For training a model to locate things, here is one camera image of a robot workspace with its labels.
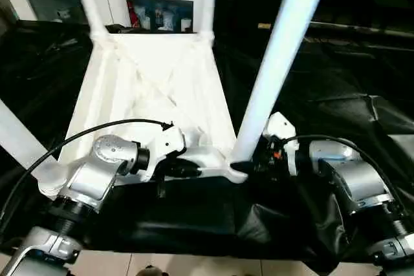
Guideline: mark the white plastic table top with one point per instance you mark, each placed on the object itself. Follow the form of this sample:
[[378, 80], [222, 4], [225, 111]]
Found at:
[[155, 75]]

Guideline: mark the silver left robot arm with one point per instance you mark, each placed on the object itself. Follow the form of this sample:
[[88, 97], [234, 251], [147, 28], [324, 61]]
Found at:
[[97, 172]]

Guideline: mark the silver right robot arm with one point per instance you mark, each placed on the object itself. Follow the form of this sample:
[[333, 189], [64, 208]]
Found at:
[[356, 179]]

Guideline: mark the black mat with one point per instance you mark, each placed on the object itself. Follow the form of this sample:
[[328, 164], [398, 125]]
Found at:
[[336, 95]]

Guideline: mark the long black bar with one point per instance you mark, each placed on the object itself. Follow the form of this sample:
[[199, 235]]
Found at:
[[362, 30]]

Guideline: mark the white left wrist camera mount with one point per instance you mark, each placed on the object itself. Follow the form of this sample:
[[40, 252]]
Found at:
[[165, 145]]

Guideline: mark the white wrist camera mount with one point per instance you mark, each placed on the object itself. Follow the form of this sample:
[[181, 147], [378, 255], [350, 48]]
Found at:
[[279, 127], [165, 145]]

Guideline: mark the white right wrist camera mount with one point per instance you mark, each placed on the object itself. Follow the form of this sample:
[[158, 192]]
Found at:
[[279, 127]]

